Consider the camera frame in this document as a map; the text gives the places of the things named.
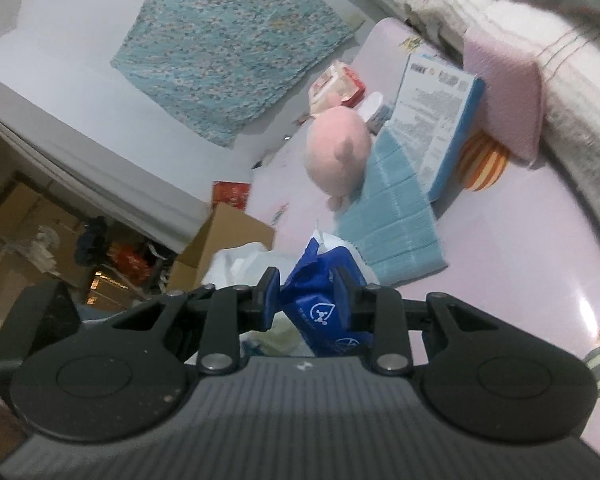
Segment red white wet wipes pack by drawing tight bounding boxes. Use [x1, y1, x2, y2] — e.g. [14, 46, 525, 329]
[307, 60, 366, 116]

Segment pink balloon print mat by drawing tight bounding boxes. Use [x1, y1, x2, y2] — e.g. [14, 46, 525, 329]
[245, 17, 600, 448]

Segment blue wipes packet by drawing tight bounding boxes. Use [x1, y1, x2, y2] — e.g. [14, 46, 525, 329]
[279, 237, 381, 358]

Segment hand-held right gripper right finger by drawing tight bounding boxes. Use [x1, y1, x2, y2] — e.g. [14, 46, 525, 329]
[332, 266, 508, 376]

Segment light blue towel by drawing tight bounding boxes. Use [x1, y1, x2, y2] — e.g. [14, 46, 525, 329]
[337, 127, 449, 286]

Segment cardboard box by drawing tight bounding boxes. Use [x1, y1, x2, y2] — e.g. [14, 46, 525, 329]
[167, 202, 276, 293]

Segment blue floral cloth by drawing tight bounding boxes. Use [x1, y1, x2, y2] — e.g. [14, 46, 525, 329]
[110, 0, 359, 148]

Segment white curtain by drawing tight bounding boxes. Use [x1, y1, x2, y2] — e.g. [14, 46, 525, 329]
[0, 70, 212, 257]

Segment stack of cardboard boxes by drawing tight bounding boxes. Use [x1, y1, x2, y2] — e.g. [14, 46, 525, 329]
[0, 125, 101, 311]

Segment red bag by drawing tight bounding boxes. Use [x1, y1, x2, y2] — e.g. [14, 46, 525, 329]
[112, 242, 149, 279]

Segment white plastic bag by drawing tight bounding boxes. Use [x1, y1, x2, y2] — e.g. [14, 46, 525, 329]
[200, 230, 378, 358]

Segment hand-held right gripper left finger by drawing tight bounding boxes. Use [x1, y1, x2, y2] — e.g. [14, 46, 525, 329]
[112, 266, 282, 376]

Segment white knit blanket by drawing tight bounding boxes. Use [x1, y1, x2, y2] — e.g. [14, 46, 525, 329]
[395, 0, 600, 223]

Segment pink plush toy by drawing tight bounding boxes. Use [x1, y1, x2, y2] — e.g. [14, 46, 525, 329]
[305, 106, 374, 211]

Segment dark blue cloth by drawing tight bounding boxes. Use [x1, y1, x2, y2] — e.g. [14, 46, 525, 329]
[75, 216, 111, 267]

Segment hanging white clothes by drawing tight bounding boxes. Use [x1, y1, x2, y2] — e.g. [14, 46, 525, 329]
[30, 225, 62, 272]

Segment blue white carton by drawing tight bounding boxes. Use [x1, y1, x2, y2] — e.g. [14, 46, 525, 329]
[387, 52, 486, 203]

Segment red packet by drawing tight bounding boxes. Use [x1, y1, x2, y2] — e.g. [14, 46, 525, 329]
[212, 180, 253, 211]

